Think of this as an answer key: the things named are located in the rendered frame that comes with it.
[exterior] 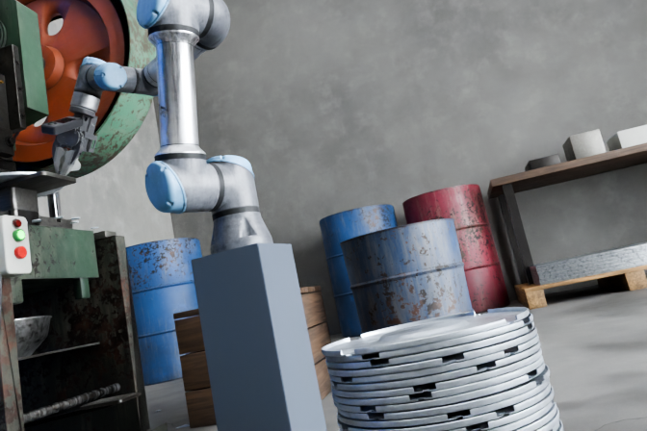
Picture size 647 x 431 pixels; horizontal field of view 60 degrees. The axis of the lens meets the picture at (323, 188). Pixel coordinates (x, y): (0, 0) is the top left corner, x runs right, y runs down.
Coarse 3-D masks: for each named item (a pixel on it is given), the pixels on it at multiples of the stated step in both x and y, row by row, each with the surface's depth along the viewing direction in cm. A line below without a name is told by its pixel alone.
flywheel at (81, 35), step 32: (32, 0) 214; (64, 0) 211; (96, 0) 203; (64, 32) 209; (96, 32) 205; (128, 32) 202; (64, 64) 206; (64, 96) 205; (32, 128) 206; (96, 128) 196; (32, 160) 200
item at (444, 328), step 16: (432, 320) 93; (448, 320) 82; (464, 320) 77; (480, 320) 78; (496, 320) 74; (512, 320) 70; (368, 336) 91; (384, 336) 78; (400, 336) 74; (416, 336) 73; (432, 336) 65; (448, 336) 65; (464, 336) 65; (336, 352) 72; (368, 352) 67
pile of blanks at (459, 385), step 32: (384, 352) 66; (416, 352) 65; (448, 352) 65; (480, 352) 65; (512, 352) 67; (352, 384) 74; (384, 384) 66; (416, 384) 65; (448, 384) 64; (480, 384) 64; (512, 384) 65; (544, 384) 69; (352, 416) 70; (384, 416) 66; (416, 416) 64; (448, 416) 65; (480, 416) 63; (512, 416) 64; (544, 416) 69
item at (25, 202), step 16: (32, 176) 151; (48, 176) 152; (64, 176) 158; (0, 192) 155; (16, 192) 155; (32, 192) 161; (0, 208) 154; (16, 208) 154; (32, 208) 160; (32, 224) 158
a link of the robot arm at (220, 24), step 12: (216, 0) 134; (216, 12) 134; (228, 12) 139; (216, 24) 135; (228, 24) 139; (204, 36) 136; (216, 36) 138; (204, 48) 145; (144, 72) 161; (156, 72) 158; (144, 84) 163; (156, 84) 162
